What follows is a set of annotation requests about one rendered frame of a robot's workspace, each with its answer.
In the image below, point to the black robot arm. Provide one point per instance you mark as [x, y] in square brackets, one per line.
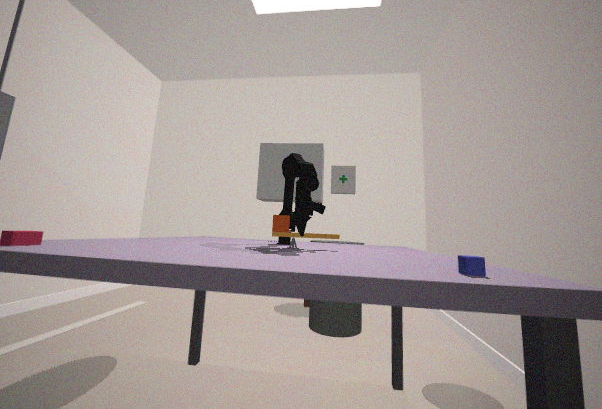
[295, 166]

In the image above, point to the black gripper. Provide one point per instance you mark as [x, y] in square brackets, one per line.
[302, 212]

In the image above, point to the small blue block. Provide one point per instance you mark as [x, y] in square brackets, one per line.
[471, 265]

